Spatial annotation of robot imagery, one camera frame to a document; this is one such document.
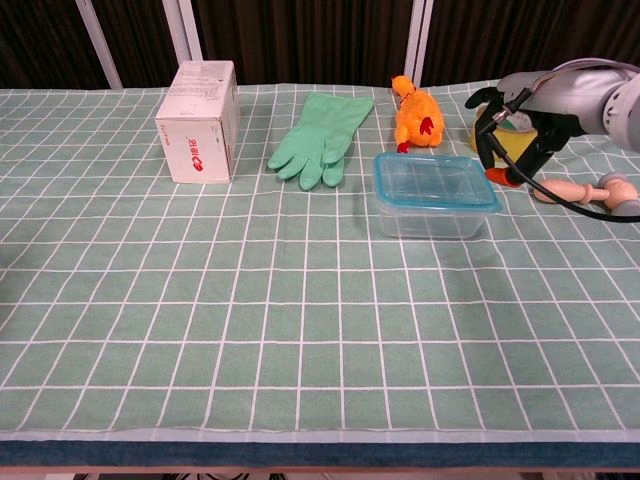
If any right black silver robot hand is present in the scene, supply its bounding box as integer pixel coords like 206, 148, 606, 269
464, 69, 619, 189

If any blue translucent plastic lid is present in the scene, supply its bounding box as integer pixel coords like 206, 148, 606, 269
374, 152, 503, 212

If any clear plastic container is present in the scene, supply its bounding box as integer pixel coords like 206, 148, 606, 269
375, 199, 494, 240

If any white cardboard box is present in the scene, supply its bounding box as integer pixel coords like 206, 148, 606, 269
154, 60, 241, 185

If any yellow packing tape roll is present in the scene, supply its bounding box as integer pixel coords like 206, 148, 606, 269
469, 103, 549, 162

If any small wooden toy hammer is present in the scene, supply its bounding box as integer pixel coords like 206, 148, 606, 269
534, 172, 640, 221

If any orange rubber chicken toy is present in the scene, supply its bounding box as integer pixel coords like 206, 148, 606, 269
390, 75, 445, 155

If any green rubber glove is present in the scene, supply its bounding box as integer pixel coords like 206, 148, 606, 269
267, 92, 375, 191

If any black pleated curtain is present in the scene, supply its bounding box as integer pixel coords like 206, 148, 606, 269
0, 0, 640, 91

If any green checked tablecloth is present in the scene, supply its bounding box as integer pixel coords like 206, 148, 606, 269
0, 75, 640, 444

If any dark blue under cloth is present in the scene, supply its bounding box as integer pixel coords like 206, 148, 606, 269
0, 439, 640, 470

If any black right hand cable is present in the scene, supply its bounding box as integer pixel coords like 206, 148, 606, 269
474, 58, 640, 224

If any white metal frame post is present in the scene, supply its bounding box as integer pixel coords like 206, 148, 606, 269
403, 0, 434, 87
162, 0, 204, 63
74, 0, 124, 90

